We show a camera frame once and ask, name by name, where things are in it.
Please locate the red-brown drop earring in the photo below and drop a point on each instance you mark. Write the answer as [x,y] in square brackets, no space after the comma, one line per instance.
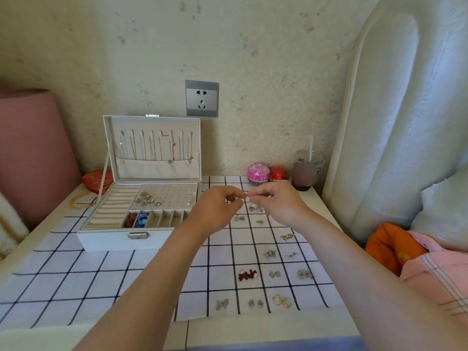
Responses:
[128,222]
[133,216]

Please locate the white black-grid table cloth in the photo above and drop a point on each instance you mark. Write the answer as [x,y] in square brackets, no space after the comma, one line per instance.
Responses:
[73,281]

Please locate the person's right hand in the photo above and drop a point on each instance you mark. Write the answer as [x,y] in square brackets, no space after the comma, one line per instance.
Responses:
[285,204]

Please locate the clear plastic drink cup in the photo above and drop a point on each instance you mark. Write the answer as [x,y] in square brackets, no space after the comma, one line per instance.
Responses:
[305,173]

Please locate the thin gold bangle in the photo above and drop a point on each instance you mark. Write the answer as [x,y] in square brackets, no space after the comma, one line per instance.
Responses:
[73,202]

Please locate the pile of mixed earrings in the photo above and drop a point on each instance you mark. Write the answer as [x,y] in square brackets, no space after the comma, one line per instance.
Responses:
[239,218]

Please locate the pink plaid blanket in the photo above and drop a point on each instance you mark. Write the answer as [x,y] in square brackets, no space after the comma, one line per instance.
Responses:
[438,277]

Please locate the blue flower drop earring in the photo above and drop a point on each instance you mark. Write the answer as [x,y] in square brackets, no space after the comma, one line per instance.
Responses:
[139,222]
[144,216]

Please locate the pink rolled mat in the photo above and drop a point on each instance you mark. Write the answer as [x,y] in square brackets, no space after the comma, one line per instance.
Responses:
[33,157]

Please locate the white padded headboard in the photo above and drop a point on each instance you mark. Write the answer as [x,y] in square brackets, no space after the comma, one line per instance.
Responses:
[387,113]

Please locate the pink round trinket box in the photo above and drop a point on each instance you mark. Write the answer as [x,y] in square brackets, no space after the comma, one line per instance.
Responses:
[258,173]

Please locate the person's left hand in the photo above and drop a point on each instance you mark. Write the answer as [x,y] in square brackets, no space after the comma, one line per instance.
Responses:
[215,212]

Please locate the gold hoop earring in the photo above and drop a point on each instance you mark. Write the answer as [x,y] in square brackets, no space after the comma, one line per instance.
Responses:
[286,302]
[277,299]

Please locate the orange plush cushion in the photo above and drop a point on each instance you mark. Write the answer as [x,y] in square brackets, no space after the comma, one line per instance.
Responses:
[387,248]

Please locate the person's right forearm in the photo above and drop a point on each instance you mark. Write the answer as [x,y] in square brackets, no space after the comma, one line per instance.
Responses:
[376,288]

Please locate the red faceted gift box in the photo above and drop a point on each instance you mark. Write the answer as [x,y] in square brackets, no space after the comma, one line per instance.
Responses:
[279,174]

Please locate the red heart-shaped box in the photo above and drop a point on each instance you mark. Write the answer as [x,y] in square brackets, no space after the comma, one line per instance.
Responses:
[93,180]

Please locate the grey wall socket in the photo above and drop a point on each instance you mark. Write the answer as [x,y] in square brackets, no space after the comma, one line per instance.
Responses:
[202,98]

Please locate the white wooden jewelry box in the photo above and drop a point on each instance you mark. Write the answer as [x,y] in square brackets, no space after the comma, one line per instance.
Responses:
[153,171]

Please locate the cream gold floral curtain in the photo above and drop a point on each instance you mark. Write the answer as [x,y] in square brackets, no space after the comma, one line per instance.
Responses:
[11,230]

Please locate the white drinking straw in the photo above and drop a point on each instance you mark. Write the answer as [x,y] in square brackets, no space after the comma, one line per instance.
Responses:
[311,148]

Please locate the person's left forearm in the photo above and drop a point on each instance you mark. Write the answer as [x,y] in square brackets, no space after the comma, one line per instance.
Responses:
[146,292]

